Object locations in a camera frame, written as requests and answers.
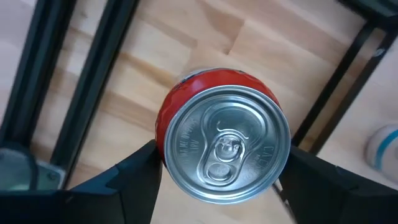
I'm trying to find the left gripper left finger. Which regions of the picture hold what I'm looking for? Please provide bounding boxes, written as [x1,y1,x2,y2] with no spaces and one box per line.
[0,139,164,224]

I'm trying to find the black aluminium table frame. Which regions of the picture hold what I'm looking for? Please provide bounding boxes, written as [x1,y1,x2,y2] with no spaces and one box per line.
[0,0,398,191]

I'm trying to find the orange Fanta can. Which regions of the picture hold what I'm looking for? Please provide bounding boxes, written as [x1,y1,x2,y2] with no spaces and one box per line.
[154,67,292,205]

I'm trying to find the black metal shelf frame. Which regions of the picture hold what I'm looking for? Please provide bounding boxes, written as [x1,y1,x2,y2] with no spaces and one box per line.
[291,21,398,194]

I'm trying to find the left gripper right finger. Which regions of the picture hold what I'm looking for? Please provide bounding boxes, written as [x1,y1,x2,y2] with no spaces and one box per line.
[277,145,398,224]

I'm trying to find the blue Red Bull can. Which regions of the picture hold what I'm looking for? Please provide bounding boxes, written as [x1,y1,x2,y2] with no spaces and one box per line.
[365,123,398,184]

